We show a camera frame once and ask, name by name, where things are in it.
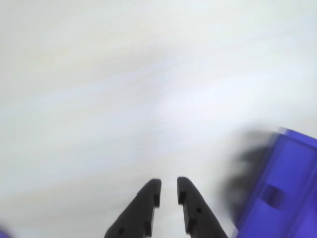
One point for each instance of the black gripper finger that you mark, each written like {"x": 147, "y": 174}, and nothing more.
{"x": 198, "y": 220}
{"x": 138, "y": 213}

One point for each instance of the blue plastic box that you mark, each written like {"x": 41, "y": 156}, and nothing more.
{"x": 287, "y": 178}

